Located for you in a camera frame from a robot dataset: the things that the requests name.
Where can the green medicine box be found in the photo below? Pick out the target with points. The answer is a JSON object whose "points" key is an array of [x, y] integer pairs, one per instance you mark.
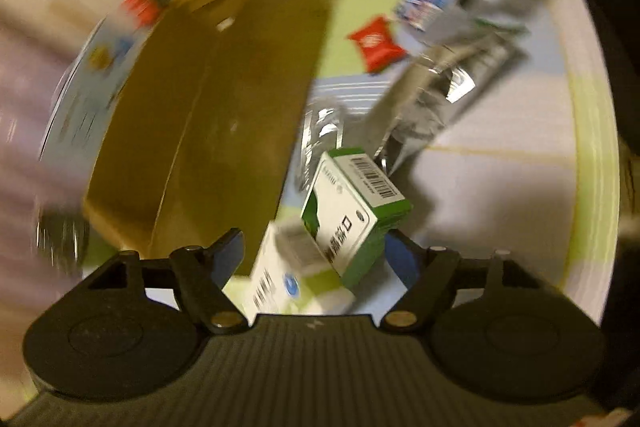
{"points": [[350, 227]]}

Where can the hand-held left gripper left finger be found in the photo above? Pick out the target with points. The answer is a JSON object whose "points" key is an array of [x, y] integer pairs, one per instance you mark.
{"points": [[229, 253]]}

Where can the desktop with checked cloth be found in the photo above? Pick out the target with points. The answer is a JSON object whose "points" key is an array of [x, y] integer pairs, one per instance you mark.
{"points": [[500, 187]]}

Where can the silver foil packet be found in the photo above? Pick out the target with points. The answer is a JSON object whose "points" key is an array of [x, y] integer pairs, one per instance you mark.
{"points": [[450, 74]]}

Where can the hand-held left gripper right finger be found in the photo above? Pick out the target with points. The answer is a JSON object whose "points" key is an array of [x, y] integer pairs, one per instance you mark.
{"points": [[401, 259]]}

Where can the brown cardboard box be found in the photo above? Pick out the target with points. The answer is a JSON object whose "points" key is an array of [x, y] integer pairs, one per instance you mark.
{"points": [[225, 107]]}

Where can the white medicine box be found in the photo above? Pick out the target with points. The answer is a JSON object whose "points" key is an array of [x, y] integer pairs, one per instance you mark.
{"points": [[280, 277]]}

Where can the clear plastic packet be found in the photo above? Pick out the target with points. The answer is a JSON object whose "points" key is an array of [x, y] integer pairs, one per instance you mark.
{"points": [[322, 142]]}

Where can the red packet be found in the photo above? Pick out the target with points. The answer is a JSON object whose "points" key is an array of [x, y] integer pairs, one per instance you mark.
{"points": [[376, 43]]}

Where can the blue milk carton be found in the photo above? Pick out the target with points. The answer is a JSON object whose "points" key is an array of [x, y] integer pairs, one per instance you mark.
{"points": [[90, 92]]}

